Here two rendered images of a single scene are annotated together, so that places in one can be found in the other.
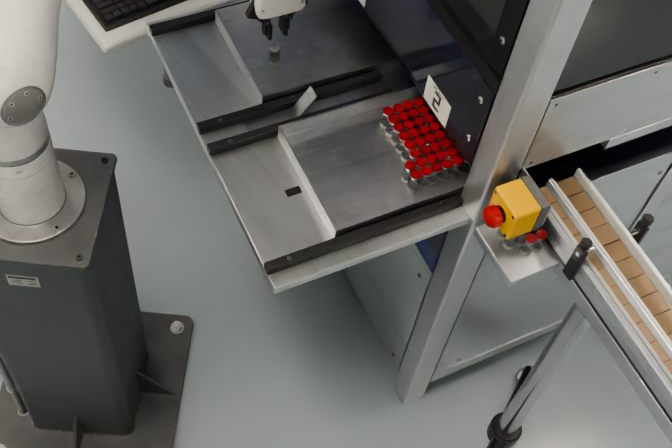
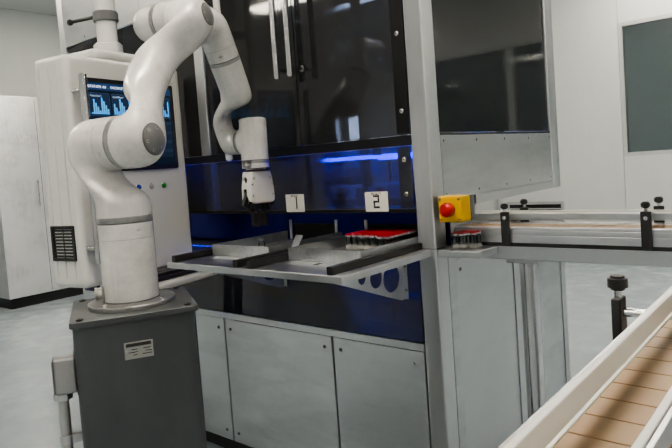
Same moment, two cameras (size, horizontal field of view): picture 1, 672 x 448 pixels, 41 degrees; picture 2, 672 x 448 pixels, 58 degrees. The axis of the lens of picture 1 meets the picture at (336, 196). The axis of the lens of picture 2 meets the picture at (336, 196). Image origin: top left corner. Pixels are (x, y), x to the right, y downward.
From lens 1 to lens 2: 1.35 m
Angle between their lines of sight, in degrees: 53
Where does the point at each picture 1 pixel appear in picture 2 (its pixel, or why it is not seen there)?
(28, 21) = (151, 94)
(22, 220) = (133, 295)
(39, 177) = (149, 243)
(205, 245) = not seen: outside the picture
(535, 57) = (424, 92)
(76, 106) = not seen: outside the picture
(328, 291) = not seen: outside the picture
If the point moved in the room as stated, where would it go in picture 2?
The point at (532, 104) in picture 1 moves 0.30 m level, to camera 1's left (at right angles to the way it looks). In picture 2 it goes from (433, 132) to (331, 138)
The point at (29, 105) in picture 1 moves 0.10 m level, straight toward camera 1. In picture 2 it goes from (158, 136) to (183, 132)
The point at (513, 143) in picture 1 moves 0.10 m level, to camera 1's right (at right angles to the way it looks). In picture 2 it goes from (434, 166) to (465, 163)
